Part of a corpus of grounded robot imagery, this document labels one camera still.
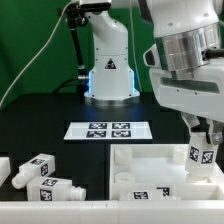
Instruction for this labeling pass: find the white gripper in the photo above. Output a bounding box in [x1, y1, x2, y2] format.
[150, 63, 224, 145]

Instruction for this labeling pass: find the grey cable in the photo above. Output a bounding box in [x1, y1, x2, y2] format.
[0, 0, 80, 108]

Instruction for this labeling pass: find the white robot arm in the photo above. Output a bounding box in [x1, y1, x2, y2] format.
[81, 0, 224, 145]

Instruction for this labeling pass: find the white fence bar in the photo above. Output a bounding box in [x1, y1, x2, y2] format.
[0, 157, 11, 187]
[0, 200, 224, 224]

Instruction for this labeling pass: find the white square tabletop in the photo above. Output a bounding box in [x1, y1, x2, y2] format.
[109, 144, 224, 200]

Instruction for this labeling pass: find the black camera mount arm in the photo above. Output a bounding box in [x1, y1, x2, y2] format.
[65, 2, 88, 79]

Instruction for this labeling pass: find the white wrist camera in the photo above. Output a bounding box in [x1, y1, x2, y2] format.
[143, 45, 161, 68]

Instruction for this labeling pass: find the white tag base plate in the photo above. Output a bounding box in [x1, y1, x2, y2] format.
[64, 121, 152, 141]

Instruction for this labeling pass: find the black camera on mount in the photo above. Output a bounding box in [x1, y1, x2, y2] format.
[79, 0, 112, 12]

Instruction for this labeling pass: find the white left fence bar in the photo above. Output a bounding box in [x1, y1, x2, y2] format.
[0, 157, 11, 187]

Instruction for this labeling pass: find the white front fence bar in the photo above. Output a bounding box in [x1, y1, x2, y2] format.
[0, 200, 224, 224]

